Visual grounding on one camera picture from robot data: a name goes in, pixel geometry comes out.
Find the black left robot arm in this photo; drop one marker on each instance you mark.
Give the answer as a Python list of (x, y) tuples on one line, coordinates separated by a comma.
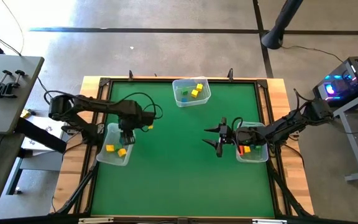
[(104, 105)]

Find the black diagonal frame strut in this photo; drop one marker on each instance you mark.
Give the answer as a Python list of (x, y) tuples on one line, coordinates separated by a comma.
[(82, 182), (286, 186)]

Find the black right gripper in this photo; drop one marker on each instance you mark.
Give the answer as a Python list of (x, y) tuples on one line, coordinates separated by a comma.
[(230, 132)]

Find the black frame post stub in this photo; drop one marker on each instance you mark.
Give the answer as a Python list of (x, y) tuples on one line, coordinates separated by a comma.
[(230, 74), (131, 76)]

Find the small blue cube block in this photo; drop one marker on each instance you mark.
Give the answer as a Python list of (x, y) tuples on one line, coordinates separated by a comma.
[(184, 100)]

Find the small yellow object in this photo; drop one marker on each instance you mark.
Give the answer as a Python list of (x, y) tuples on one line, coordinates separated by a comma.
[(25, 114)]

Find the large office desk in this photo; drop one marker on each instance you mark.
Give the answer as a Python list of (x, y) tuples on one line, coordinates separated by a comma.
[(11, 109)]

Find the large yellow block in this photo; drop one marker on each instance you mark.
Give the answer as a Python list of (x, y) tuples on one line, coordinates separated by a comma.
[(246, 149)]

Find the small yellow cube block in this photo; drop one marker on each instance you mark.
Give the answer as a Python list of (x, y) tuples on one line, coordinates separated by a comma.
[(199, 87), (194, 93)]

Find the black table border frame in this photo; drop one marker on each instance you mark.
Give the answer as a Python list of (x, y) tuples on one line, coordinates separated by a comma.
[(154, 80)]

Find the keyboard desk shelf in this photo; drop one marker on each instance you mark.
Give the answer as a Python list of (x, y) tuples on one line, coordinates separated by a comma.
[(2, 174)]

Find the light metal bracket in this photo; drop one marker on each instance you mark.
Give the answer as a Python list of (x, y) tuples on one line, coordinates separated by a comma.
[(269, 221), (95, 220)]

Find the black desk leg beam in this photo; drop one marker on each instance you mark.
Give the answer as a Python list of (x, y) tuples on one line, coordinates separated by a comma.
[(42, 135)]

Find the orange cylinder block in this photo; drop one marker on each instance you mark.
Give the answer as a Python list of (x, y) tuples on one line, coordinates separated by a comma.
[(241, 150)]

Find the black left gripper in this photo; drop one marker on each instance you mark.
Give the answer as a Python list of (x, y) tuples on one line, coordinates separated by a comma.
[(138, 122)]

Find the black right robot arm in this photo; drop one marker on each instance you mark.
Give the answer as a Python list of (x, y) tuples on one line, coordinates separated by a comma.
[(291, 123)]

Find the clear plastic bin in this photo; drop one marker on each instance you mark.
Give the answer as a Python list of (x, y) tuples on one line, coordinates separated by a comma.
[(256, 158), (112, 158), (205, 100)]

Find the large blue block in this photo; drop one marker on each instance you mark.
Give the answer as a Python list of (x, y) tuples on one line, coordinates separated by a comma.
[(253, 146)]

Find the large green block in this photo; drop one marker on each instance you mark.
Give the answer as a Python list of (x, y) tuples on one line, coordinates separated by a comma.
[(258, 148)]

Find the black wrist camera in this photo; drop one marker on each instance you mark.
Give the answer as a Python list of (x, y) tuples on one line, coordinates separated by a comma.
[(229, 140)]

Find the black corner bracket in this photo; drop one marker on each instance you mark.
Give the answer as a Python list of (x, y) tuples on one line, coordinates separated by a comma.
[(263, 83), (103, 81)]

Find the medium yellow cube block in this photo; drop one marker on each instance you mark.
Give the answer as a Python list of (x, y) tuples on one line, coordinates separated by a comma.
[(110, 148), (122, 152)]

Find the small green cube block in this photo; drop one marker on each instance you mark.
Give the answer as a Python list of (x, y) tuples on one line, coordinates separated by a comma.
[(184, 91)]

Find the grey metal table frame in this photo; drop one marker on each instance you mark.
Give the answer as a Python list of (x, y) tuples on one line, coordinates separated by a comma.
[(353, 143)]

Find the white printed sheet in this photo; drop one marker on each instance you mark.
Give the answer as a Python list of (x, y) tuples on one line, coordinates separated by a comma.
[(51, 124)]

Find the black floor stand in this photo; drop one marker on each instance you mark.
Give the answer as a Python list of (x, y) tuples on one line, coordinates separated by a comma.
[(273, 39)]

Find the grey desk base frame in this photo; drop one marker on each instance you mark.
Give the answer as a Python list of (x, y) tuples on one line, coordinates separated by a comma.
[(36, 161)]

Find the green table mat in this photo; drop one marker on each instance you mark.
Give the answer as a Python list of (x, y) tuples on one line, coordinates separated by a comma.
[(172, 199)]

